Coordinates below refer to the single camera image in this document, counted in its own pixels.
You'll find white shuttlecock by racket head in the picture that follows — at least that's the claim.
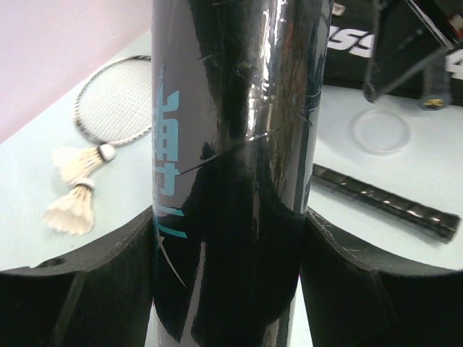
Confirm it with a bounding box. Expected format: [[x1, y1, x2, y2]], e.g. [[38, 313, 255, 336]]
[[51, 144, 116, 184]]

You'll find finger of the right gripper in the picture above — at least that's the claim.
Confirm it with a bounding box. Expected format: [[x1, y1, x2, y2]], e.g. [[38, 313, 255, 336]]
[[363, 1, 454, 103]]

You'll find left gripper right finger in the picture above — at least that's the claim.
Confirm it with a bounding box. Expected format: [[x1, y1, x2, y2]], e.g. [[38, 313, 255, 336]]
[[300, 210, 462, 347]]

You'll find white shuttlecock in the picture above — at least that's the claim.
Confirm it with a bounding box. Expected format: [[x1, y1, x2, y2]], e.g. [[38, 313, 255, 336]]
[[43, 178, 95, 236], [51, 144, 116, 184]]

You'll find clear tube lid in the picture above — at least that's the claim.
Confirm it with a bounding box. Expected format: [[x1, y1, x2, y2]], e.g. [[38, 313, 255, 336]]
[[350, 109, 412, 155]]

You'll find black racket bag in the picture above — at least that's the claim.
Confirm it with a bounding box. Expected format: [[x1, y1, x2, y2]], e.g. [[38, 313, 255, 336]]
[[323, 1, 462, 107]]

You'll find black shuttlecock tube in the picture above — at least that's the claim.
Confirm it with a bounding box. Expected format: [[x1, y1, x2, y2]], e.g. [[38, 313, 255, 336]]
[[151, 1, 333, 346]]

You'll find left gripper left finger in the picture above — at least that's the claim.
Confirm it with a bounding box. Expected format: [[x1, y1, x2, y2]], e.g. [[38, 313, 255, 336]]
[[1, 208, 154, 347]]

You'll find left badminton racket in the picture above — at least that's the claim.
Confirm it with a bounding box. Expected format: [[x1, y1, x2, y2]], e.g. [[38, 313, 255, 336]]
[[73, 56, 461, 242]]

